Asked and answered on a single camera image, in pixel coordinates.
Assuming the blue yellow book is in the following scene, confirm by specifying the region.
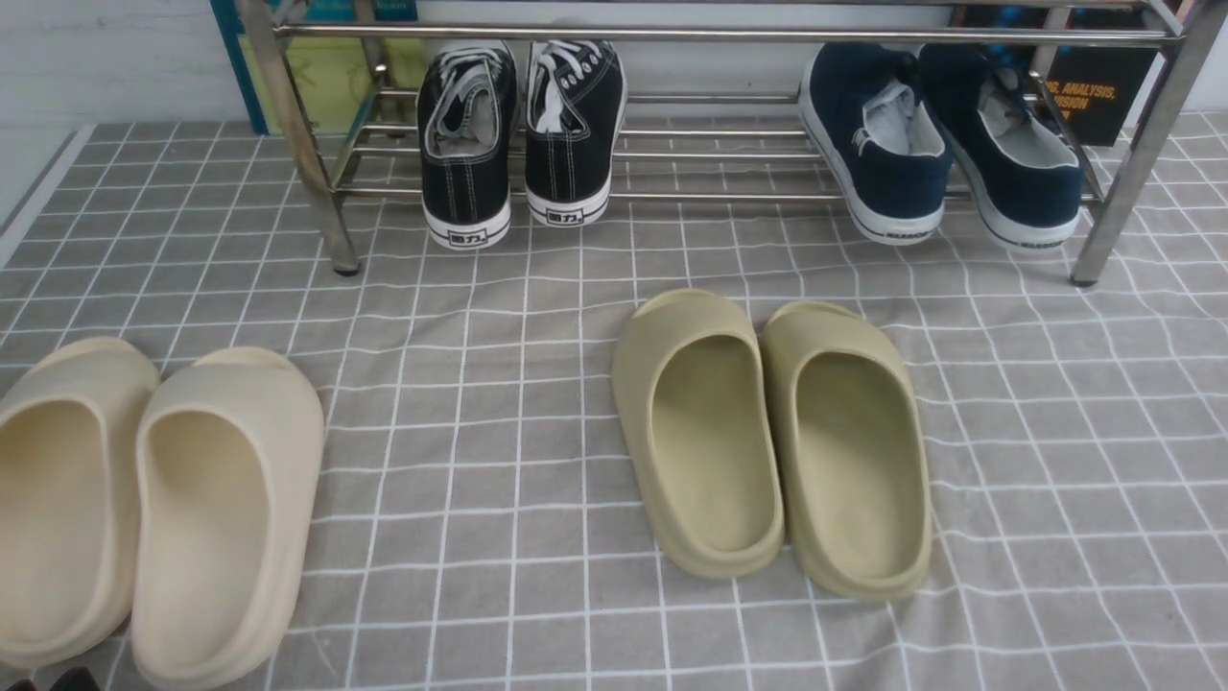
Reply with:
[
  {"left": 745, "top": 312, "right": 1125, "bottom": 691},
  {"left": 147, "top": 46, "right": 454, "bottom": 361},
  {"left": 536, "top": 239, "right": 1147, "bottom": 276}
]
[{"left": 210, "top": 1, "right": 427, "bottom": 135}]

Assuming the black canvas sneaker right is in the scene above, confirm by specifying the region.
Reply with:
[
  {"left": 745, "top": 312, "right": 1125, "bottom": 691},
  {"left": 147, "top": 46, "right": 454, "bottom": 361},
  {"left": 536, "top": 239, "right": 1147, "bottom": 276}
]
[{"left": 526, "top": 39, "right": 628, "bottom": 228}]

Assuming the grey grid tablecloth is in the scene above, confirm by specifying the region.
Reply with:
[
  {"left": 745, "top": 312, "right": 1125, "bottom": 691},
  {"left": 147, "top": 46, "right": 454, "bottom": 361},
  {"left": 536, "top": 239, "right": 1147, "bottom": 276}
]
[{"left": 2, "top": 112, "right": 1226, "bottom": 690}]

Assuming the olive foam slide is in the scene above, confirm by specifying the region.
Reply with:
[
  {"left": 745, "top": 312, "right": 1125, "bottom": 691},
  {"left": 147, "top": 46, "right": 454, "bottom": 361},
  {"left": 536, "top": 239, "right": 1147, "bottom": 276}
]
[
  {"left": 759, "top": 301, "right": 933, "bottom": 601},
  {"left": 612, "top": 288, "right": 785, "bottom": 579}
]

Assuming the olive foam slide right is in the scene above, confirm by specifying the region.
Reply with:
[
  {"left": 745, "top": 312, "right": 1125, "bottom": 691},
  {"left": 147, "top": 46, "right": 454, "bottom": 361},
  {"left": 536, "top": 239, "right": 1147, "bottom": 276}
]
[{"left": 759, "top": 301, "right": 933, "bottom": 601}]

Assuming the olive foam slide left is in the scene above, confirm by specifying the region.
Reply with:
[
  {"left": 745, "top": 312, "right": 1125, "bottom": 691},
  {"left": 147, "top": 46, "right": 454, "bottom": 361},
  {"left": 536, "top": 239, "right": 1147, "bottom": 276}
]
[{"left": 612, "top": 288, "right": 785, "bottom": 579}]

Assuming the cream foam slide left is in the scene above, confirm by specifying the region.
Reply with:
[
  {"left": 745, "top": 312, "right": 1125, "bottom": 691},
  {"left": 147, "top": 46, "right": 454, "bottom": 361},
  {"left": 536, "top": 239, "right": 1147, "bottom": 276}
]
[{"left": 1, "top": 338, "right": 161, "bottom": 669}]

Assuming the steel shoe rack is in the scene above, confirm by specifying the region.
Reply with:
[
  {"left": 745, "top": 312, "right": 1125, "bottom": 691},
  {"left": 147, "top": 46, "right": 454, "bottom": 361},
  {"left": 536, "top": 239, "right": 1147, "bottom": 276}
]
[{"left": 236, "top": 1, "right": 1226, "bottom": 287}]

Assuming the cream foam slide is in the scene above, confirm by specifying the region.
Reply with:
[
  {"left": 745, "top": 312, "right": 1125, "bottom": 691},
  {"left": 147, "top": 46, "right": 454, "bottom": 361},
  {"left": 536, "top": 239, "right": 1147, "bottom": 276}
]
[
  {"left": 130, "top": 346, "right": 325, "bottom": 690},
  {"left": 1, "top": 338, "right": 161, "bottom": 669}
]

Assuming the navy slip-on shoe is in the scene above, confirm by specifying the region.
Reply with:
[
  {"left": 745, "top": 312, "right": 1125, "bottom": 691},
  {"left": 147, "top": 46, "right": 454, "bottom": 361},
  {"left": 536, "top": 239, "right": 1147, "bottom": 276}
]
[
  {"left": 797, "top": 42, "right": 955, "bottom": 248},
  {"left": 919, "top": 43, "right": 1083, "bottom": 252}
]

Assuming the black book orange text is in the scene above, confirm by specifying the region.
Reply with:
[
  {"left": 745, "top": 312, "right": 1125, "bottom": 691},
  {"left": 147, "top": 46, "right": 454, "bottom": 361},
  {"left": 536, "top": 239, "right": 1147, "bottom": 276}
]
[{"left": 952, "top": 5, "right": 1157, "bottom": 146}]

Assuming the black canvas sneaker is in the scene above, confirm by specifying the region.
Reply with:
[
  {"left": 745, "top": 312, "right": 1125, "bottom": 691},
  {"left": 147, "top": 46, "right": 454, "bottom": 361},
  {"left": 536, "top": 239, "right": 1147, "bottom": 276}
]
[
  {"left": 415, "top": 41, "right": 519, "bottom": 250},
  {"left": 526, "top": 39, "right": 628, "bottom": 228}
]

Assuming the cream foam slide right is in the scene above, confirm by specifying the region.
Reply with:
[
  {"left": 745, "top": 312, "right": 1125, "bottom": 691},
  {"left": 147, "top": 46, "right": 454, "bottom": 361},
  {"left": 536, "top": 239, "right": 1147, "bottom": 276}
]
[{"left": 130, "top": 346, "right": 325, "bottom": 690}]

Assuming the black canvas sneaker left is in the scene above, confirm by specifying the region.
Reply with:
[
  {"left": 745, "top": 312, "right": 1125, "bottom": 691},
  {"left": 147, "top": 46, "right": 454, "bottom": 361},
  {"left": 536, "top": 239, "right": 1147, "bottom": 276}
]
[{"left": 415, "top": 41, "right": 519, "bottom": 250}]

